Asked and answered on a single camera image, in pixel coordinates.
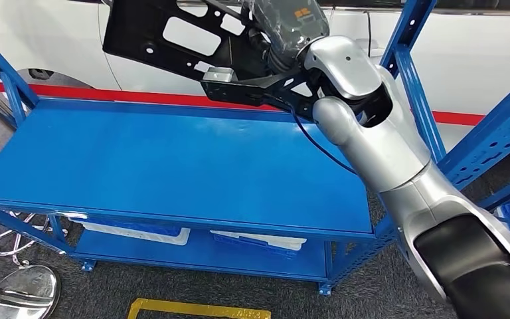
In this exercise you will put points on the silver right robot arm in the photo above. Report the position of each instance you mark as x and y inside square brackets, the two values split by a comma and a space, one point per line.
[382, 149]

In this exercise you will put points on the chrome stanchion post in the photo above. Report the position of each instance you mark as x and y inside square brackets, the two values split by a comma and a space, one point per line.
[26, 290]

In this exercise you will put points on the chrome stool base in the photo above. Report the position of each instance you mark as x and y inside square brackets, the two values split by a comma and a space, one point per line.
[17, 263]

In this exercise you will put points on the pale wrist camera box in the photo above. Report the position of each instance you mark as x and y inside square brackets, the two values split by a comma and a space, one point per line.
[217, 75]

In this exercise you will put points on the black plastic panel part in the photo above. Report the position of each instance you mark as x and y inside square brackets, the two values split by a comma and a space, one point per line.
[127, 35]

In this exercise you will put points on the red barrier belt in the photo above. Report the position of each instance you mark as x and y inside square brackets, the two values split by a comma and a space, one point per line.
[105, 94]

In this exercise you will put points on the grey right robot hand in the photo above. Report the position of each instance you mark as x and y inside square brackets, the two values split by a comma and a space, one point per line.
[290, 22]

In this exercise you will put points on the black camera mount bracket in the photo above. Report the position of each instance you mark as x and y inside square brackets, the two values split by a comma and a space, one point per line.
[246, 90]

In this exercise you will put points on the white car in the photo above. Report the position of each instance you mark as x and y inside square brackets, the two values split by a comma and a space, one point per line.
[61, 53]

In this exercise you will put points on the white plastic bin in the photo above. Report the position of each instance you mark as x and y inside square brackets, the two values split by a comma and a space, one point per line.
[180, 237]
[290, 243]

